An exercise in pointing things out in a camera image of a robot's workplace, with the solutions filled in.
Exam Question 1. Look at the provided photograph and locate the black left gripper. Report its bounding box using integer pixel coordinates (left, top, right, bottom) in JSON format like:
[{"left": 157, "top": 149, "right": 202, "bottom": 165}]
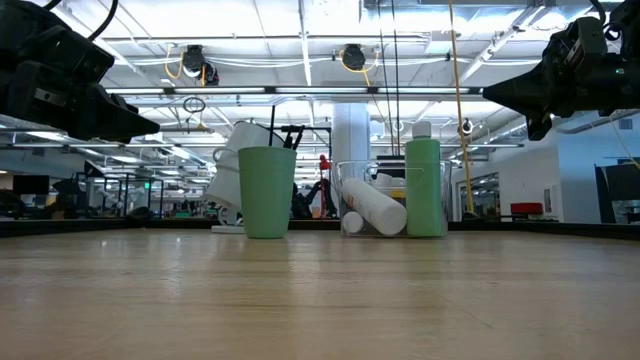
[{"left": 5, "top": 59, "right": 161, "bottom": 145}]

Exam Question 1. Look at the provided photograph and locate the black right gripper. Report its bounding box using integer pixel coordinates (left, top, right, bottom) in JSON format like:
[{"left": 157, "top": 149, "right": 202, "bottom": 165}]
[{"left": 482, "top": 59, "right": 640, "bottom": 142}]

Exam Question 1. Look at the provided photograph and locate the clear plastic bin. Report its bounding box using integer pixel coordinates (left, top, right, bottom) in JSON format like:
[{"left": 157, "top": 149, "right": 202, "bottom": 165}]
[{"left": 331, "top": 158, "right": 452, "bottom": 239}]

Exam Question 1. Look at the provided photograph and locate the large green paint bottle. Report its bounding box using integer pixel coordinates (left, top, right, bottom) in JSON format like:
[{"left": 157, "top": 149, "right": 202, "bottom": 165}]
[{"left": 404, "top": 120, "right": 444, "bottom": 238}]

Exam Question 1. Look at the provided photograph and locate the green plastic cup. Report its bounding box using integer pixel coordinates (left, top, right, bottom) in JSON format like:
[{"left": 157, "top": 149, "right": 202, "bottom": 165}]
[{"left": 237, "top": 144, "right": 298, "bottom": 240}]

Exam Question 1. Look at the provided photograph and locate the large white bottle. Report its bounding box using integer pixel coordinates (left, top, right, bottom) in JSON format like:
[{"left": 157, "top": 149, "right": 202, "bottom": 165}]
[{"left": 341, "top": 177, "right": 409, "bottom": 237}]

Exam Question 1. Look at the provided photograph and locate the red cushioned seat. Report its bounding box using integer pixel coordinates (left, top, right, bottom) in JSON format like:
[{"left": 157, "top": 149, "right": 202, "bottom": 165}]
[{"left": 509, "top": 200, "right": 545, "bottom": 216}]

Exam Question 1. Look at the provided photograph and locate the ceiling light bar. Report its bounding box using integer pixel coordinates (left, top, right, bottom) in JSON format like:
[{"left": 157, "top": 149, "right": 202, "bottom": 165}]
[{"left": 104, "top": 84, "right": 484, "bottom": 97}]

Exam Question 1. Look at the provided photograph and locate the dark display panel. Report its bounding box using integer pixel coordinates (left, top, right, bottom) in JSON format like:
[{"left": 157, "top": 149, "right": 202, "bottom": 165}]
[{"left": 593, "top": 162, "right": 640, "bottom": 225}]

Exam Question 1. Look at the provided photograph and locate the person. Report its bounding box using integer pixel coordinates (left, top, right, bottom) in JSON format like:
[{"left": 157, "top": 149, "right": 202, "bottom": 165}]
[{"left": 291, "top": 180, "right": 337, "bottom": 220}]

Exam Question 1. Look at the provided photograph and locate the silver ventilation duct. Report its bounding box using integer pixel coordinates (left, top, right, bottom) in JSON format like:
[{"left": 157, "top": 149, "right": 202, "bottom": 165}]
[{"left": 489, "top": 112, "right": 601, "bottom": 146}]

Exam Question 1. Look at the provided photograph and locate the black background rig frame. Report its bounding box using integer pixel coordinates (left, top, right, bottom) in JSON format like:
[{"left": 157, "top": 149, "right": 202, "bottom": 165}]
[{"left": 74, "top": 169, "right": 166, "bottom": 219}]

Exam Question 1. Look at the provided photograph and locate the long yellow cable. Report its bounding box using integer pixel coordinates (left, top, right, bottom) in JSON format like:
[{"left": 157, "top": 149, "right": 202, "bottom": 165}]
[{"left": 446, "top": 0, "right": 479, "bottom": 216}]

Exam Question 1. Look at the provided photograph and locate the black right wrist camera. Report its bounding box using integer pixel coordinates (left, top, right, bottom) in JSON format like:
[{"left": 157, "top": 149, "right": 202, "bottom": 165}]
[{"left": 542, "top": 16, "right": 610, "bottom": 76}]

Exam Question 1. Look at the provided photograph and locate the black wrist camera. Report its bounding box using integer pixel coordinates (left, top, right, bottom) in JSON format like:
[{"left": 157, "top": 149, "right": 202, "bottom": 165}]
[
  {"left": 542, "top": 16, "right": 610, "bottom": 76},
  {"left": 27, "top": 23, "right": 116, "bottom": 86}
]

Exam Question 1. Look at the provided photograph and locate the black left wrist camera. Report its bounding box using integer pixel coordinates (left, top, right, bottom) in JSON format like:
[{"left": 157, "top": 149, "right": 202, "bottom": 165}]
[{"left": 27, "top": 23, "right": 116, "bottom": 86}]

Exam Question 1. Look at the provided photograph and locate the black left camera cable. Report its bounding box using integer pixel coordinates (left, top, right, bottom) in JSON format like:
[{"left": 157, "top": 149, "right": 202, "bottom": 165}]
[{"left": 43, "top": 0, "right": 121, "bottom": 42}]

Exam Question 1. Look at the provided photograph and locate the long black cable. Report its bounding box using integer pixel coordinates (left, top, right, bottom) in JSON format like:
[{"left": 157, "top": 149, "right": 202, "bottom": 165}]
[{"left": 377, "top": 0, "right": 402, "bottom": 157}]

